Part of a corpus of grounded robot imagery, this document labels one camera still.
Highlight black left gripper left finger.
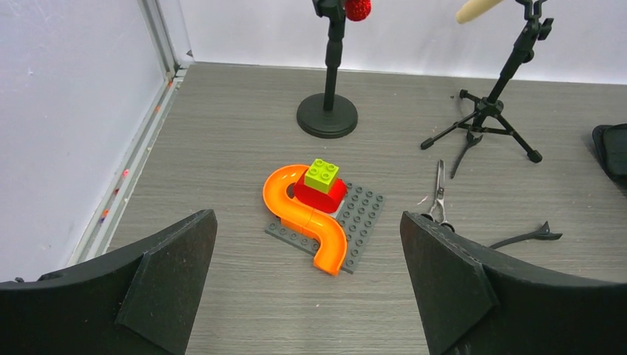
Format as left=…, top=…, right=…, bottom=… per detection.
left=1, top=209, right=217, bottom=354

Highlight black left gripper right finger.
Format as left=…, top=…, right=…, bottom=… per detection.
left=400, top=212, right=626, bottom=354

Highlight black hair clip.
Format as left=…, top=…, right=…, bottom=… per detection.
left=450, top=130, right=483, bottom=179
left=489, top=221, right=563, bottom=249

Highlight black tool pouch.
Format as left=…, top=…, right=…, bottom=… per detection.
left=592, top=124, right=626, bottom=189

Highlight silver hair scissors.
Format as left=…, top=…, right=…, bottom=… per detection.
left=421, top=160, right=455, bottom=232

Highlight orange curved toy slide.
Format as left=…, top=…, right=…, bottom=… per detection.
left=262, top=164, right=348, bottom=276

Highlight red toy block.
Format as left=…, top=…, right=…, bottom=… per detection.
left=293, top=175, right=348, bottom=214

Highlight black tripod microphone stand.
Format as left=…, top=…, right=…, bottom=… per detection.
left=421, top=0, right=554, bottom=163

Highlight lime green toy brick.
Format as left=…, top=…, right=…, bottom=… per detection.
left=304, top=158, right=339, bottom=194

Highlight black round-base microphone stand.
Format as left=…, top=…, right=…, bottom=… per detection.
left=296, top=0, right=358, bottom=139

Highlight beige condenser microphone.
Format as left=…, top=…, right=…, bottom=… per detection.
left=455, top=0, right=503, bottom=24

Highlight red handheld microphone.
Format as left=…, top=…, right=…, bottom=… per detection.
left=344, top=0, right=372, bottom=21

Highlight grey studded base plate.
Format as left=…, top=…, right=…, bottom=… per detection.
left=265, top=180, right=386, bottom=274

